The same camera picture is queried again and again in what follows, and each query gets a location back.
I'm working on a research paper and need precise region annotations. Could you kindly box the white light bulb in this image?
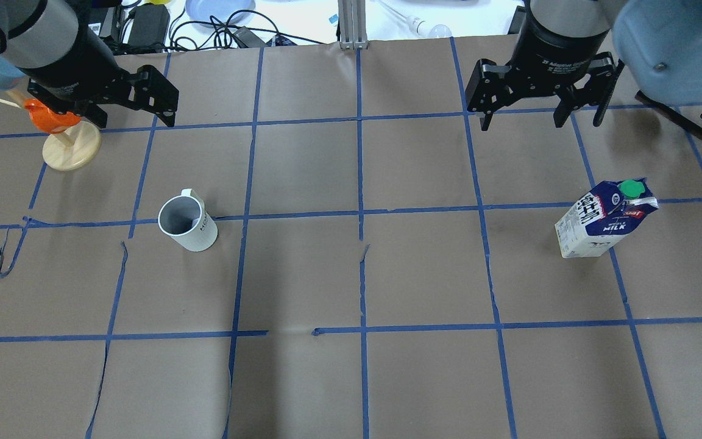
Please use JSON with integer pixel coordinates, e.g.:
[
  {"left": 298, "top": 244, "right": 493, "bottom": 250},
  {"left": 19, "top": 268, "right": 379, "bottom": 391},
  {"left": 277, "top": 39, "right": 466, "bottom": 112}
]
[{"left": 406, "top": 16, "right": 452, "bottom": 38}]

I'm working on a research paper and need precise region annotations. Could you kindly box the orange cup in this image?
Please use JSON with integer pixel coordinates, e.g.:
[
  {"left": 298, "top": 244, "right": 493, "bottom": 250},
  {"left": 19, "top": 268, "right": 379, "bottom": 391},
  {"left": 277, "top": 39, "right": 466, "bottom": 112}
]
[{"left": 23, "top": 98, "right": 82, "bottom": 135}]

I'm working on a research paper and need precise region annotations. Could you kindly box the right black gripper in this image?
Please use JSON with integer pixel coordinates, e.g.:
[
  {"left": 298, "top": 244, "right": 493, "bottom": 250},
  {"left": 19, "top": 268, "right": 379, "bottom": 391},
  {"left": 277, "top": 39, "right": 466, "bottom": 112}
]
[{"left": 466, "top": 11, "right": 626, "bottom": 132}]

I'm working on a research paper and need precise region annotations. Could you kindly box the black power adapter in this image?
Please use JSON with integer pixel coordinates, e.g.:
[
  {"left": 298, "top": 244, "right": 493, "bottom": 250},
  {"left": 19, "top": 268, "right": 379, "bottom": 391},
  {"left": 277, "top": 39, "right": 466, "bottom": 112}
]
[{"left": 125, "top": 3, "right": 169, "bottom": 54}]

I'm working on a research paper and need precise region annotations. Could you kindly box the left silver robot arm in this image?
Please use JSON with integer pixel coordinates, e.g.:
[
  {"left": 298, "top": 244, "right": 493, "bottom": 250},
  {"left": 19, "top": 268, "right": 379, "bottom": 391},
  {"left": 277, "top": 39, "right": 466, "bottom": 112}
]
[{"left": 0, "top": 1, "right": 179, "bottom": 128}]

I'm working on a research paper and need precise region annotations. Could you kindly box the black cable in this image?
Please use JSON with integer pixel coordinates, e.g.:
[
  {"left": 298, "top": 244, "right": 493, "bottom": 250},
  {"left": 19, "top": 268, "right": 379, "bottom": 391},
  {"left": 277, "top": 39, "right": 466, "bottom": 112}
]
[{"left": 168, "top": 9, "right": 327, "bottom": 52}]

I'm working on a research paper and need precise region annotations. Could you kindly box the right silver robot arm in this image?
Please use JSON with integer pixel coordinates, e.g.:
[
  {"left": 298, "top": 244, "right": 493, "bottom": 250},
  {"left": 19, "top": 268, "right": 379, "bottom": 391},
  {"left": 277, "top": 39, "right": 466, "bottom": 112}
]
[{"left": 464, "top": 1, "right": 702, "bottom": 130}]

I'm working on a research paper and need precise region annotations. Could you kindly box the blue plate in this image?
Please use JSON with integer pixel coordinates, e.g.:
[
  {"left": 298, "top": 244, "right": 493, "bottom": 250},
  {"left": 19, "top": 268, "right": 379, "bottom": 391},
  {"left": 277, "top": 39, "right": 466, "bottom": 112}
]
[{"left": 185, "top": 0, "right": 255, "bottom": 27}]

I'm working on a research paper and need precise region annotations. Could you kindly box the milk carton green cap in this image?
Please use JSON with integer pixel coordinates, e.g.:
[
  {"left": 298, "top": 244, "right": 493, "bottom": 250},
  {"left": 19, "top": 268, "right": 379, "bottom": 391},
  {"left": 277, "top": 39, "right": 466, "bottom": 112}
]
[{"left": 555, "top": 177, "right": 659, "bottom": 259}]

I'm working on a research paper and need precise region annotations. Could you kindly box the wooden mug tree stand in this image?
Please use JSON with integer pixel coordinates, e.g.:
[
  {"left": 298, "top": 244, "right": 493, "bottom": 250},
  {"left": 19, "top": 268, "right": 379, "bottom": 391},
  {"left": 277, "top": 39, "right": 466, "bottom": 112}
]
[{"left": 0, "top": 89, "right": 101, "bottom": 171}]

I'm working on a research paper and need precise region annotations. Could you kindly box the white mug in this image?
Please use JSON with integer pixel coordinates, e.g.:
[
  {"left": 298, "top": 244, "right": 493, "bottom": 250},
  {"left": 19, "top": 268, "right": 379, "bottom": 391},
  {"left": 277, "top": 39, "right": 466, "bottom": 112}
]
[{"left": 157, "top": 187, "right": 218, "bottom": 252}]

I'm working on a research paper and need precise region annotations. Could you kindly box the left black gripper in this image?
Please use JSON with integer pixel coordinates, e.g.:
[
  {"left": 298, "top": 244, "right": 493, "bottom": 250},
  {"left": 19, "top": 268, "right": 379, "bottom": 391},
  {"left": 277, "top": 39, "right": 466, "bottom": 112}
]
[{"left": 25, "top": 27, "right": 179, "bottom": 129}]

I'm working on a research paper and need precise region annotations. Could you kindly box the aluminium frame post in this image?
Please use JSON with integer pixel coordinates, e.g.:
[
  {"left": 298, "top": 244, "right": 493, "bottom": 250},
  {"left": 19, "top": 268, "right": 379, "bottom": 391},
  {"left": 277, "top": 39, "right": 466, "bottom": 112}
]
[{"left": 337, "top": 0, "right": 369, "bottom": 50}]

